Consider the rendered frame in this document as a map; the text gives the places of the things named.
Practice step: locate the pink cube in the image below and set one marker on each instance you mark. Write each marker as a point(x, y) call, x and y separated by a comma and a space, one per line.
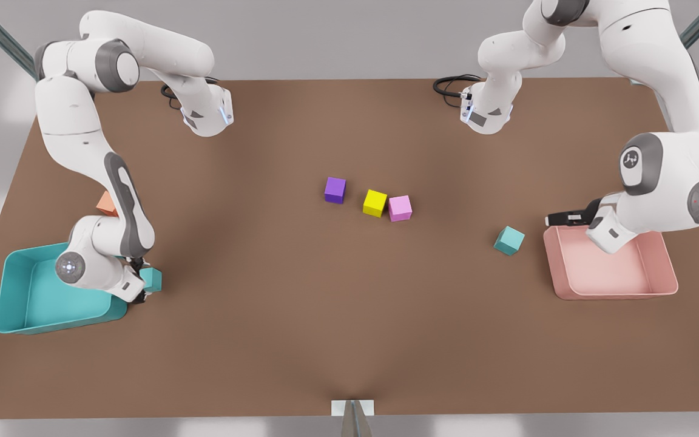
point(400, 208)

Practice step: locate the orange cube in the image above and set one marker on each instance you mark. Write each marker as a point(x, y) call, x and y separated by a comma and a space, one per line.
point(105, 204)

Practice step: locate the purple cube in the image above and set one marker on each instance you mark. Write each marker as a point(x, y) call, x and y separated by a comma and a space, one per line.
point(335, 189)

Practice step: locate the teal blue cube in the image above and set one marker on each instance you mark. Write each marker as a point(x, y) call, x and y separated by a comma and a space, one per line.
point(153, 280)
point(509, 240)

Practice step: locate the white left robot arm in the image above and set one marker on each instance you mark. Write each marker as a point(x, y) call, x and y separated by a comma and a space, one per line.
point(653, 67)

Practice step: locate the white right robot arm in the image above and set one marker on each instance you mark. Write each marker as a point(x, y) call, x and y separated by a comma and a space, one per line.
point(73, 127)

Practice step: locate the teal plastic tray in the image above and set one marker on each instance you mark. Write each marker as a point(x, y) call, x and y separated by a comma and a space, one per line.
point(46, 297)

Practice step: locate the pale post foot plate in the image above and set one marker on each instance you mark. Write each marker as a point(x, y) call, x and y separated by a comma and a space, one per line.
point(337, 408)

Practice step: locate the yellow cube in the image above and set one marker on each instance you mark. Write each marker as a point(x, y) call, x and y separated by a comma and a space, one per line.
point(374, 203)

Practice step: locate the pink plastic tray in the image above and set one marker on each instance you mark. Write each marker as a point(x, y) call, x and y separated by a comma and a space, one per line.
point(610, 273)

